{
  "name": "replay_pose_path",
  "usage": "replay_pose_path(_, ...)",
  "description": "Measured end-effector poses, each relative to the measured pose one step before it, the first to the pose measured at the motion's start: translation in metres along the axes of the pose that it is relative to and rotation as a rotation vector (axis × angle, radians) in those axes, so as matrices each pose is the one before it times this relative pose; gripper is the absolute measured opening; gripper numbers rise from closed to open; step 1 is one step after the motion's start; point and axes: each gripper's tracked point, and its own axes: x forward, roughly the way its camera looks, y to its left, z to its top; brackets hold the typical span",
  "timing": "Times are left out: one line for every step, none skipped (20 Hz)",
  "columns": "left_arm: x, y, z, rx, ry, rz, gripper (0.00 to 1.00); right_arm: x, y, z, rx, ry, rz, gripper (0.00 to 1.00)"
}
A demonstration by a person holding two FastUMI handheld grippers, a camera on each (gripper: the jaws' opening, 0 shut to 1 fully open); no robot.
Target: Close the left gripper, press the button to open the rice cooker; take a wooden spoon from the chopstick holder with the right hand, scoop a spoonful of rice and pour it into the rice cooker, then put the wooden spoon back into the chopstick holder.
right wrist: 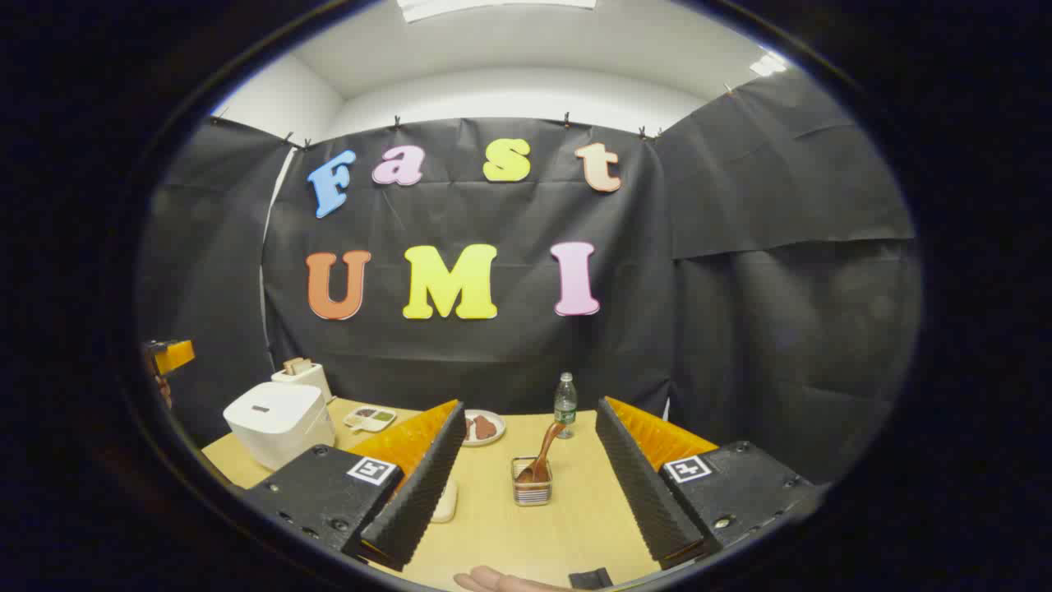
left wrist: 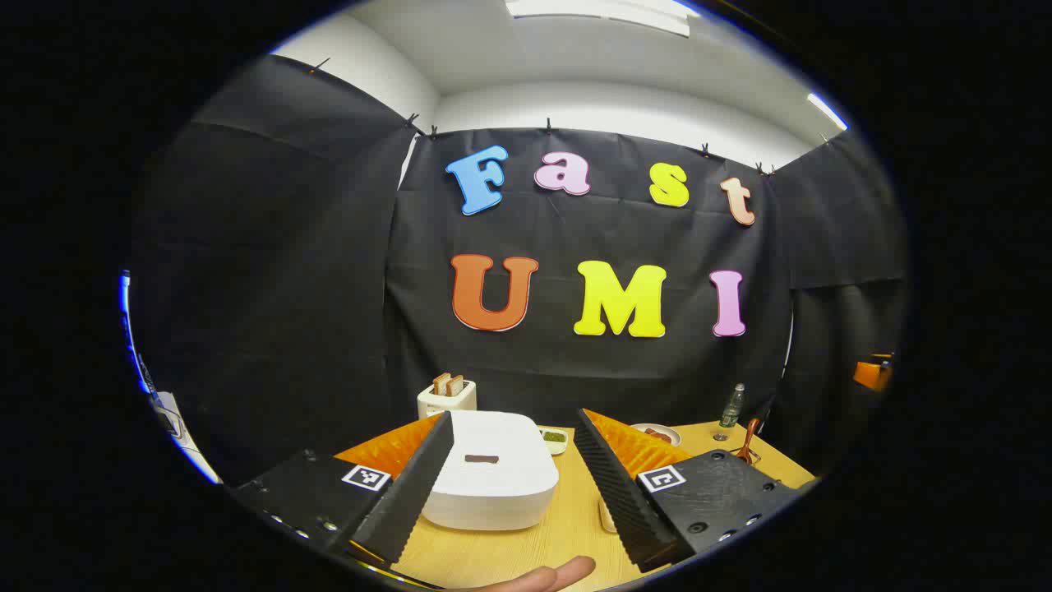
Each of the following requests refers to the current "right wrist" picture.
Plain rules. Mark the white toaster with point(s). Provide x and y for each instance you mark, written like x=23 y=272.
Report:
x=306 y=382

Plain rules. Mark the white round plate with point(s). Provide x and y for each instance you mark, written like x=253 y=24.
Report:
x=497 y=433

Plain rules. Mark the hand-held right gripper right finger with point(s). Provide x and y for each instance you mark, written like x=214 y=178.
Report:
x=641 y=485

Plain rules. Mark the toast slice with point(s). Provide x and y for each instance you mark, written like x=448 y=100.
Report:
x=296 y=366

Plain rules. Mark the small black block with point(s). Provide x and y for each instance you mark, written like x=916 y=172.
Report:
x=590 y=579

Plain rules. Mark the small ceiling light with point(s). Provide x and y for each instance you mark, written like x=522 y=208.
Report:
x=768 y=65

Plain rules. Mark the long ceiling light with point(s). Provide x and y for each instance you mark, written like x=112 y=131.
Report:
x=493 y=6

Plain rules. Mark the white rice cooker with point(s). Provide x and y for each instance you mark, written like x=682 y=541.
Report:
x=275 y=419

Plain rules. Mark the white divided dish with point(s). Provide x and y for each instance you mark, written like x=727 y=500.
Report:
x=370 y=419

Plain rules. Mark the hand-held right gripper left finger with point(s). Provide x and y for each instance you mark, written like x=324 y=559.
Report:
x=419 y=493

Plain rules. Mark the brown wooden spoon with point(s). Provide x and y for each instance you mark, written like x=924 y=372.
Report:
x=546 y=448

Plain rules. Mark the clear plastic water bottle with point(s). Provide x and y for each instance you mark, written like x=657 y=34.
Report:
x=565 y=407

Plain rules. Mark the black backdrop cloth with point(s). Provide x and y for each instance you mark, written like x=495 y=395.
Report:
x=493 y=353

